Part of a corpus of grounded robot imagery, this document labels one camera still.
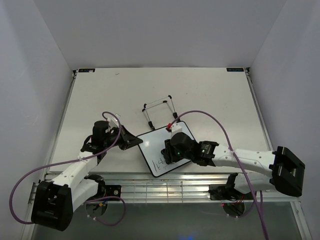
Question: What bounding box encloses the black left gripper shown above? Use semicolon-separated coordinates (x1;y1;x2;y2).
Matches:
104;125;143;151

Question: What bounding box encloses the white black-framed whiteboard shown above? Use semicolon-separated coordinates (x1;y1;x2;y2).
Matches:
137;126;191;178

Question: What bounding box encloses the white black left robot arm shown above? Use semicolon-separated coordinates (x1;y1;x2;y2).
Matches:
31;120;143;231

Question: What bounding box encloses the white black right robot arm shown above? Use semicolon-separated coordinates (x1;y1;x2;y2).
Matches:
161;132;306;199

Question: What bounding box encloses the blue left corner label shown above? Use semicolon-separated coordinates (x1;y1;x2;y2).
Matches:
78;68;96;73

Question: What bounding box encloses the blue corner label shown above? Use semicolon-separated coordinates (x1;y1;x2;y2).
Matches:
226;67;244;72
78;68;96;73

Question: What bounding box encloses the blue right corner label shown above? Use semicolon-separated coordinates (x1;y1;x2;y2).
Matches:
226;67;244;72

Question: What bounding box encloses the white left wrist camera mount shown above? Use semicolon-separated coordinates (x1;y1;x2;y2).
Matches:
109;113;121;128

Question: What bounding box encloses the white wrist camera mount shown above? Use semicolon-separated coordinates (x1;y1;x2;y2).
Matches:
166;123;182;135
109;113;121;128

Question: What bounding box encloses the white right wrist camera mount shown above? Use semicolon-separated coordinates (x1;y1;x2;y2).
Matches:
166;123;182;135

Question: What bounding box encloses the aluminium table frame rail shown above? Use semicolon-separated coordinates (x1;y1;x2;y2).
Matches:
28;172;301;205

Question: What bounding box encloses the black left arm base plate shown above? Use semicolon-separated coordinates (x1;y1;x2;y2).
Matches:
102;185;122;197

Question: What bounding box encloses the wire whiteboard easel stand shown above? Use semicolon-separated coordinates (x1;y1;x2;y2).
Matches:
141;95;178;131

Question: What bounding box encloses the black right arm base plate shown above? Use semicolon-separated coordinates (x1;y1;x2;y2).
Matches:
208;184;253;202

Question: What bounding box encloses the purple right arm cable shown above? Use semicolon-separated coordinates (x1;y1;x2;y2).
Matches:
172;109;270;240

